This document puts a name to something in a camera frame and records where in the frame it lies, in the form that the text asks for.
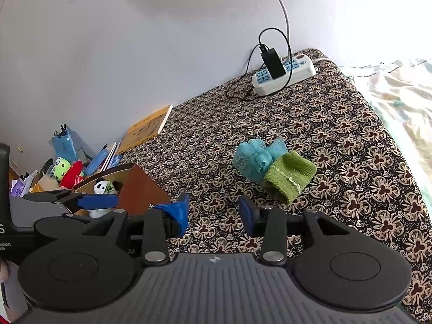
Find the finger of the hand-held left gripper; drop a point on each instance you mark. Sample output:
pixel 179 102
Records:
pixel 47 195
pixel 98 201

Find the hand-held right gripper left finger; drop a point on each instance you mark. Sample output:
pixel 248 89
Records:
pixel 179 214

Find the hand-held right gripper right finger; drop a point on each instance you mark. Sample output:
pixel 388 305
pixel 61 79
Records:
pixel 246 216

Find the panda plush toy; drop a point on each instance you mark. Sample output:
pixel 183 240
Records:
pixel 101 187

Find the brown cardboard box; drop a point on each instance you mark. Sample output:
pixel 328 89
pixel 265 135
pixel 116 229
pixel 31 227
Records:
pixel 141 189

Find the blue lace sock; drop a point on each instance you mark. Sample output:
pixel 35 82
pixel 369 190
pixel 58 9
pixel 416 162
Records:
pixel 253 162

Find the green knit sock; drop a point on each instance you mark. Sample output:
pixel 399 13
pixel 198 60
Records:
pixel 290 175

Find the person's left hand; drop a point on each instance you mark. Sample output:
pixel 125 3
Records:
pixel 13 290

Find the purple packet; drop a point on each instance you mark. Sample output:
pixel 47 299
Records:
pixel 17 188

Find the green frog plush toy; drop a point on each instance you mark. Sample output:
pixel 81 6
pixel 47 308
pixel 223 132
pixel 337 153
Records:
pixel 62 168

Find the red plush toy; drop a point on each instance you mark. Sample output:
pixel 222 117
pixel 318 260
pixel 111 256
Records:
pixel 72 175

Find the blue books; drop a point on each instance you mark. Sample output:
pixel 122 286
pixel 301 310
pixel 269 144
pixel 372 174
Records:
pixel 99 162

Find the yellow book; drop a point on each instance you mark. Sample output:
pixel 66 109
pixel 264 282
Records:
pixel 145 130

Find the brown floral blanket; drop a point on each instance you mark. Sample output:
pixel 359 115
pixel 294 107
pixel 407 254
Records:
pixel 337 125

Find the white power strip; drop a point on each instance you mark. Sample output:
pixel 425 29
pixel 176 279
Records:
pixel 297 71

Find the black charger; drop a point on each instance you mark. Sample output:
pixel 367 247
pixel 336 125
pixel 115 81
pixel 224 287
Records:
pixel 273 62

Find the pale green bedsheet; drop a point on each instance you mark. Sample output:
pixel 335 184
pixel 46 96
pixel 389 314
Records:
pixel 405 101

